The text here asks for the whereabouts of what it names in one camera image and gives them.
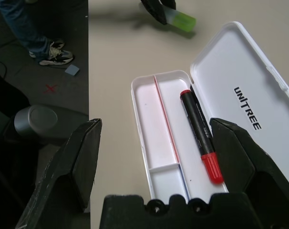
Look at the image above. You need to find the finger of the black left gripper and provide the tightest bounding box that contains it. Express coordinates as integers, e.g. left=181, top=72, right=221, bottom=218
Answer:
left=141, top=0, right=168, bottom=25
left=161, top=0, right=177, bottom=10

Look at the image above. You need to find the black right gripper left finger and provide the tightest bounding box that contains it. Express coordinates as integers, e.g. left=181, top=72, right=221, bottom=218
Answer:
left=14, top=118, right=103, bottom=229

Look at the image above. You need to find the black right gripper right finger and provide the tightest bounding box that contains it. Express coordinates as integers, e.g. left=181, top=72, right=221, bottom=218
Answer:
left=209, top=117, right=289, bottom=229

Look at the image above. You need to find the green capped white highlighter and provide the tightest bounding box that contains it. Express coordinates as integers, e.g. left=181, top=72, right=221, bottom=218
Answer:
left=162, top=6, right=197, bottom=33

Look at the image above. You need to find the black marker with red cap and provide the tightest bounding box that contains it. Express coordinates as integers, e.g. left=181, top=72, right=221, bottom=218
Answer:
left=179, top=89, right=224, bottom=185

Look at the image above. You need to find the white Unitree pencil case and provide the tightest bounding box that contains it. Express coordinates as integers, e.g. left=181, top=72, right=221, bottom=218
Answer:
left=131, top=21, right=289, bottom=201

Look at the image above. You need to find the grey robot right leg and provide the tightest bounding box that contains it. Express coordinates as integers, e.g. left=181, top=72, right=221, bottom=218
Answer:
left=0, top=68, right=90, bottom=146

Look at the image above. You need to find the red tape floor cross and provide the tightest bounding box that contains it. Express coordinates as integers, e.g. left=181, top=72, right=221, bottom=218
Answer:
left=44, top=83, right=58, bottom=94

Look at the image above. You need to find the white and black sneaker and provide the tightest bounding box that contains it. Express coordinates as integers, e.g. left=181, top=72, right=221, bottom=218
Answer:
left=29, top=40, right=75, bottom=66

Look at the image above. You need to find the bystander leg in blue jeans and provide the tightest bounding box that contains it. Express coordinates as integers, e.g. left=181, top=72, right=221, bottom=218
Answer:
left=0, top=0, right=49, bottom=62

